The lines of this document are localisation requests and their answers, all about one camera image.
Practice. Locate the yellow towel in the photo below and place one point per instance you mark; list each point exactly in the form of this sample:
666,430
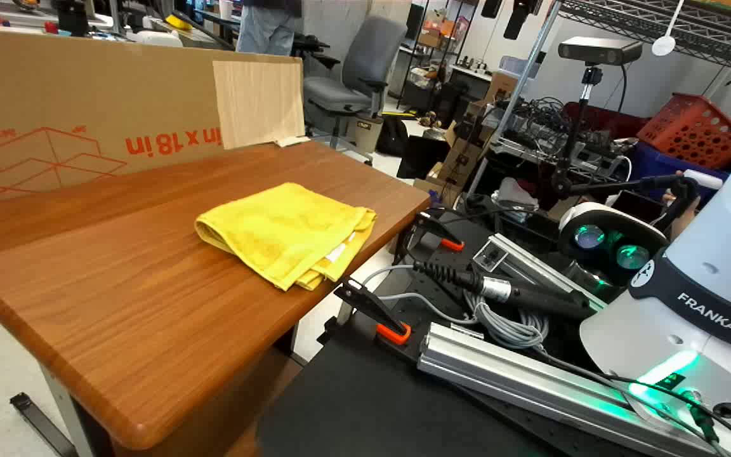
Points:
288,234

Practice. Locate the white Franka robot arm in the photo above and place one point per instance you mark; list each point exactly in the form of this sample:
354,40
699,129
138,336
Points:
669,333

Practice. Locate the orange black clamp far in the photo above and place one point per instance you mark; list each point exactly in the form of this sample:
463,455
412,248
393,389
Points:
434,234

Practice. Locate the orange black clamp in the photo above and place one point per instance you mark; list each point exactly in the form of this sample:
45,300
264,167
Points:
434,234
374,315

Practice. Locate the orange black clamp near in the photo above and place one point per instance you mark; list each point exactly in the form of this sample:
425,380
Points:
374,315

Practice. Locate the light wooden board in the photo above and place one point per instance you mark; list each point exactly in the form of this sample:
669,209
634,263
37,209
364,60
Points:
260,100

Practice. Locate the grey office chair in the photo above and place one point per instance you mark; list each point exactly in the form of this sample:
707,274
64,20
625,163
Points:
364,78

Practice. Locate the person in jeans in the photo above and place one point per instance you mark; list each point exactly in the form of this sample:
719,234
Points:
269,27

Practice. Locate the red plastic crate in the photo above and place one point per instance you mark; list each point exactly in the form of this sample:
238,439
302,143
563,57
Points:
693,131

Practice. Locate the large cardboard box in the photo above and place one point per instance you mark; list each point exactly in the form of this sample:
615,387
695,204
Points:
77,110

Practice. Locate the black camera on stand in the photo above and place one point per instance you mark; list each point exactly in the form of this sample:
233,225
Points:
595,55

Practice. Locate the aluminium extrusion rail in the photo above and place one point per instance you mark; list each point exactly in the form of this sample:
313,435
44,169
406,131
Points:
548,393

